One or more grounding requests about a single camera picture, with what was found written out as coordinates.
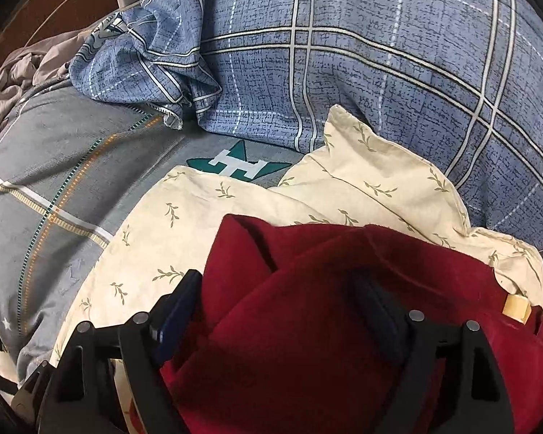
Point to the grey star-print bed sheet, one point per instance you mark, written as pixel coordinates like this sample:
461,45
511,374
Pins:
72,144

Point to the grey crumpled cloth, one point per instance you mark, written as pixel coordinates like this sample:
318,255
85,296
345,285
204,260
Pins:
18,72

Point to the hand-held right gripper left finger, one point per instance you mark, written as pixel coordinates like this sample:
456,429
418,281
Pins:
176,316

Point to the blue plaid quilt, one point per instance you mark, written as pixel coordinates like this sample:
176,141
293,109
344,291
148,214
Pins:
389,77

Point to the cream leaf-print pillow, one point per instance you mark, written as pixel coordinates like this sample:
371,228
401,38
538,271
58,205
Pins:
380,167

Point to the dark red knit garment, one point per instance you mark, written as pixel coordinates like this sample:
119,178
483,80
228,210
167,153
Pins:
298,303

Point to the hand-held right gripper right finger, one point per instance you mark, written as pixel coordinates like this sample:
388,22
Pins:
380,316

